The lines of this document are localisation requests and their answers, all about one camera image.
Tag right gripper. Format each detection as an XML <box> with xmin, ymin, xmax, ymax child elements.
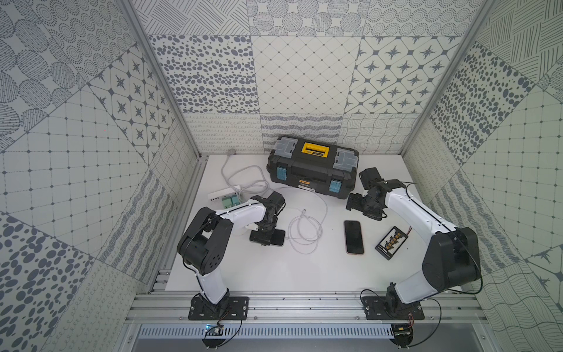
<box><xmin>346</xmin><ymin>192</ymin><xmax>384</xmax><ymax>221</ymax></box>

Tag phone with mint case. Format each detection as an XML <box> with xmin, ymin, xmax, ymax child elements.
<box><xmin>265</xmin><ymin>229</ymin><xmax>285</xmax><ymax>246</ymax></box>

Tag white charging cable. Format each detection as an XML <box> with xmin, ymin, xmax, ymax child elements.
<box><xmin>281</xmin><ymin>184</ymin><xmax>329</xmax><ymax>255</ymax></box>

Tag phone with pink case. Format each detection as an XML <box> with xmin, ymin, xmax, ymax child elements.
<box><xmin>344</xmin><ymin>220</ymin><xmax>364</xmax><ymax>255</ymax></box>

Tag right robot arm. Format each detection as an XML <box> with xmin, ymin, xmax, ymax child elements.
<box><xmin>346</xmin><ymin>179</ymin><xmax>482</xmax><ymax>311</ymax></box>

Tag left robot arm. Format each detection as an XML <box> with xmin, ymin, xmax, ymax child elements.
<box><xmin>177</xmin><ymin>192</ymin><xmax>286</xmax><ymax>318</ymax></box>

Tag green charger adapters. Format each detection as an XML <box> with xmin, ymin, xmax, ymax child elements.
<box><xmin>221</xmin><ymin>194</ymin><xmax>241</xmax><ymax>209</ymax></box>

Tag black toolbox yellow label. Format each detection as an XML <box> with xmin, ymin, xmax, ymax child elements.
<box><xmin>266</xmin><ymin>136</ymin><xmax>359</xmax><ymax>199</ymax></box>

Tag white power strip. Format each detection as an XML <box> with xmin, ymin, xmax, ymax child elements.
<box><xmin>208</xmin><ymin>186</ymin><xmax>240</xmax><ymax>202</ymax></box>

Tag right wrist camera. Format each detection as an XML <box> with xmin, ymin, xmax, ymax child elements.
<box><xmin>359</xmin><ymin>167</ymin><xmax>383</xmax><ymax>191</ymax></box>

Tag grey power cord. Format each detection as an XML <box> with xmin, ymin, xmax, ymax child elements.
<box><xmin>219</xmin><ymin>148</ymin><xmax>271</xmax><ymax>208</ymax></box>

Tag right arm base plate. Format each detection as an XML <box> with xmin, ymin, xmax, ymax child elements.
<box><xmin>361</xmin><ymin>296</ymin><xmax>425</xmax><ymax>321</ymax></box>

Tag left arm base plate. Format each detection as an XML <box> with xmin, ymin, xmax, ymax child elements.
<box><xmin>189</xmin><ymin>293</ymin><xmax>249</xmax><ymax>321</ymax></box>

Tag aluminium front rail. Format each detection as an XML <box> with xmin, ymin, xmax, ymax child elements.
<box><xmin>125</xmin><ymin>290</ymin><xmax>486</xmax><ymax>324</ymax></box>

